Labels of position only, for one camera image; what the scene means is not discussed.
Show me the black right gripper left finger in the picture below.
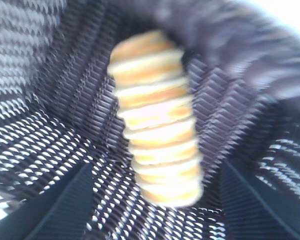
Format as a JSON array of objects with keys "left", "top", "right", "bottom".
[{"left": 0, "top": 162, "right": 95, "bottom": 240}]

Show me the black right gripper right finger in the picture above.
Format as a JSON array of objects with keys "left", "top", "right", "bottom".
[{"left": 219, "top": 159, "right": 300, "bottom": 240}]

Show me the long twisted golden bread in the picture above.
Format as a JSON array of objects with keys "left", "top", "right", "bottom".
[{"left": 106, "top": 29, "right": 205, "bottom": 209}]

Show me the dark brown wicker basket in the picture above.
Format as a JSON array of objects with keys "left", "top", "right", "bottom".
[{"left": 0, "top": 0, "right": 300, "bottom": 240}]

